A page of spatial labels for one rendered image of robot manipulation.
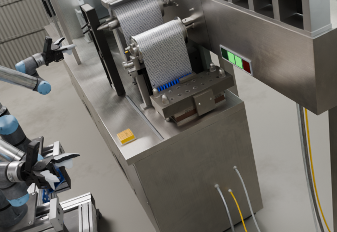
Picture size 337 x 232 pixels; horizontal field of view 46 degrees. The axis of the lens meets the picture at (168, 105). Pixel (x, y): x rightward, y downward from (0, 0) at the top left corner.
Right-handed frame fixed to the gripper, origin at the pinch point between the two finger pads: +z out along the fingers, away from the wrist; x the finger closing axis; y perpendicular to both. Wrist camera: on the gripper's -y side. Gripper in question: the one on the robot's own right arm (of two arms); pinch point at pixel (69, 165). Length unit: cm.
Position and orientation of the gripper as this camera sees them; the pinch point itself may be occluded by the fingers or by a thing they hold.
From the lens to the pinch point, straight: 141.5
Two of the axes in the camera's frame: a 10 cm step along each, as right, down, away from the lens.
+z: 9.4, -0.7, -3.3
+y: 2.1, 8.8, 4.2
